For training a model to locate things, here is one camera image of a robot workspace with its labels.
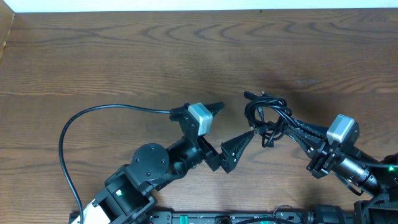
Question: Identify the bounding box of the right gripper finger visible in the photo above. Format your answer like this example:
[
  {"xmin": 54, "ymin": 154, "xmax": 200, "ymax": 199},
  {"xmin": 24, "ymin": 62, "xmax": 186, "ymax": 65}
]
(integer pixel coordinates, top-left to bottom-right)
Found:
[
  {"xmin": 285, "ymin": 126, "xmax": 323, "ymax": 156},
  {"xmin": 290, "ymin": 119, "xmax": 328, "ymax": 137}
]

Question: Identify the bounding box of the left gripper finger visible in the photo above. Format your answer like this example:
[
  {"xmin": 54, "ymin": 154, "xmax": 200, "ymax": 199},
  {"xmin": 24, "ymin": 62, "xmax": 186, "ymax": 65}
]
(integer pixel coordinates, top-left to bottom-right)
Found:
[
  {"xmin": 220, "ymin": 131, "xmax": 254, "ymax": 167},
  {"xmin": 206, "ymin": 102, "xmax": 224, "ymax": 117}
]

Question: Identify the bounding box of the black USB cable dark plug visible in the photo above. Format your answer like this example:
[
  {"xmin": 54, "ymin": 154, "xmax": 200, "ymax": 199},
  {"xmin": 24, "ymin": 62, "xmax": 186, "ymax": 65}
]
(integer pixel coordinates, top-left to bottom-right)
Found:
[{"xmin": 244, "ymin": 96, "xmax": 297, "ymax": 147}]

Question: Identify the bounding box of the black USB cable gold plug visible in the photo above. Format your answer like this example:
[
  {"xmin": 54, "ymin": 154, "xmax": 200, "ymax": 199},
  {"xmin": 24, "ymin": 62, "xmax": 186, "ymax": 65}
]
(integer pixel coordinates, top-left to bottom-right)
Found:
[{"xmin": 244, "ymin": 91, "xmax": 296, "ymax": 136}]

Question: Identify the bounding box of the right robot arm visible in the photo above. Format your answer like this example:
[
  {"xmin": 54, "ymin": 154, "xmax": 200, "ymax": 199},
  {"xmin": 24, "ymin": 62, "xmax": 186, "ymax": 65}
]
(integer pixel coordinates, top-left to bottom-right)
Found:
[{"xmin": 284, "ymin": 114, "xmax": 397, "ymax": 223}]

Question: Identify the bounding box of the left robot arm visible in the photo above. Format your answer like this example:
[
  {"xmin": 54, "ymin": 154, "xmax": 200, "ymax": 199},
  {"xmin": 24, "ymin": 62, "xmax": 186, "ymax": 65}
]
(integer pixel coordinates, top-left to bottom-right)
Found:
[{"xmin": 70, "ymin": 102, "xmax": 254, "ymax": 223}]

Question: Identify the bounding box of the right camera black cable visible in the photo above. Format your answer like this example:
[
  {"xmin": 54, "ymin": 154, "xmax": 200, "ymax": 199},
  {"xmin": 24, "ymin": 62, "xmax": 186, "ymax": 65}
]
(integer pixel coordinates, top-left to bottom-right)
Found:
[{"xmin": 334, "ymin": 152, "xmax": 398, "ymax": 197}]

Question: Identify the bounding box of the camera black cable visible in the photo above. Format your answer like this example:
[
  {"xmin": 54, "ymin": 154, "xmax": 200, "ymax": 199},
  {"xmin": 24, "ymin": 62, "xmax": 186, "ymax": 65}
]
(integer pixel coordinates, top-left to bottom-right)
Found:
[
  {"xmin": 58, "ymin": 104, "xmax": 172, "ymax": 224},
  {"xmin": 334, "ymin": 152, "xmax": 398, "ymax": 197}
]

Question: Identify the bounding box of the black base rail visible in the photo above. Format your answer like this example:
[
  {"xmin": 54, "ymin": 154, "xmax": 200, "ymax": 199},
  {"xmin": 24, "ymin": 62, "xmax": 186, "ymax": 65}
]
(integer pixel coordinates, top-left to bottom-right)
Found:
[{"xmin": 68, "ymin": 211, "xmax": 398, "ymax": 224}]

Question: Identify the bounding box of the left camera black cable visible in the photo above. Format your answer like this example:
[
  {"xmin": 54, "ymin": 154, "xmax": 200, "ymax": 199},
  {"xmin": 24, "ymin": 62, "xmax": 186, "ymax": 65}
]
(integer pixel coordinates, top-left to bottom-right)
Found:
[{"xmin": 58, "ymin": 104, "xmax": 172, "ymax": 224}]

